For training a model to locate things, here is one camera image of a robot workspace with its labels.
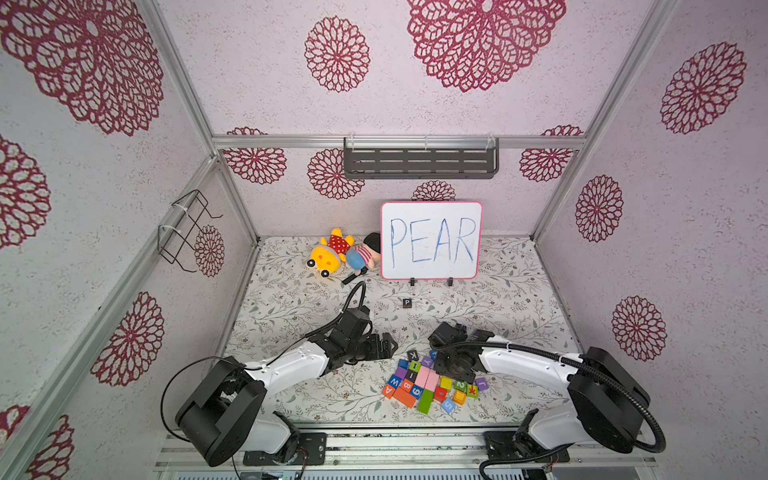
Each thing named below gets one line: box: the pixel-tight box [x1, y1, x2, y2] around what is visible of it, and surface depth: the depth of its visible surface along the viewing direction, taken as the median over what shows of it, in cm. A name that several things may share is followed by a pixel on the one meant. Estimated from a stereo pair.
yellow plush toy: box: [306, 228, 355, 278], surface depth 111 cm
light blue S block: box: [441, 398, 457, 414], surface depth 82 cm
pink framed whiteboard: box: [380, 201, 483, 281], surface depth 105 cm
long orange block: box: [393, 387, 416, 408], surface depth 83 cm
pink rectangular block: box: [415, 366, 439, 392], surface depth 85 cm
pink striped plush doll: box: [346, 232, 381, 276], surface depth 108 cm
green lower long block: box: [417, 388, 435, 415], surface depth 83 cm
